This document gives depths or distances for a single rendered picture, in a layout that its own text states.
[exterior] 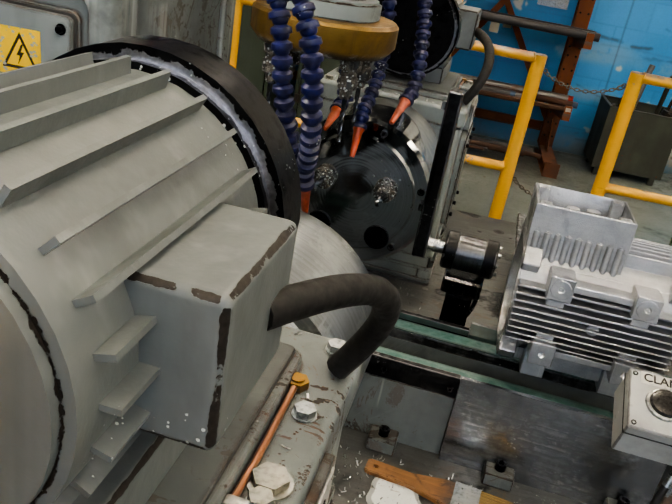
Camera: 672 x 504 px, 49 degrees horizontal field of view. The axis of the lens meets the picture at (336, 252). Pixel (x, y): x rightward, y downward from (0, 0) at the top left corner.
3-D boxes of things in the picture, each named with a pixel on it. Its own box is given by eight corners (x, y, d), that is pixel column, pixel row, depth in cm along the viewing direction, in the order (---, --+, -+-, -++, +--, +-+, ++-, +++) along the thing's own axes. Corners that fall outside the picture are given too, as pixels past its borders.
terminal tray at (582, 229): (522, 257, 92) (537, 203, 89) (522, 230, 101) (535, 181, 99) (620, 280, 90) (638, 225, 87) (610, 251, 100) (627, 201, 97)
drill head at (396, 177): (256, 260, 120) (276, 111, 109) (322, 186, 156) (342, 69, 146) (405, 300, 116) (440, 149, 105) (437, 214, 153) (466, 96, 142)
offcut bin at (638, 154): (647, 172, 571) (686, 67, 537) (661, 191, 529) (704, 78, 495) (580, 158, 576) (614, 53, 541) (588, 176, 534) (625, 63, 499)
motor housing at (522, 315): (491, 378, 94) (529, 241, 87) (496, 315, 111) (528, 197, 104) (653, 420, 91) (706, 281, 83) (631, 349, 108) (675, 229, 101)
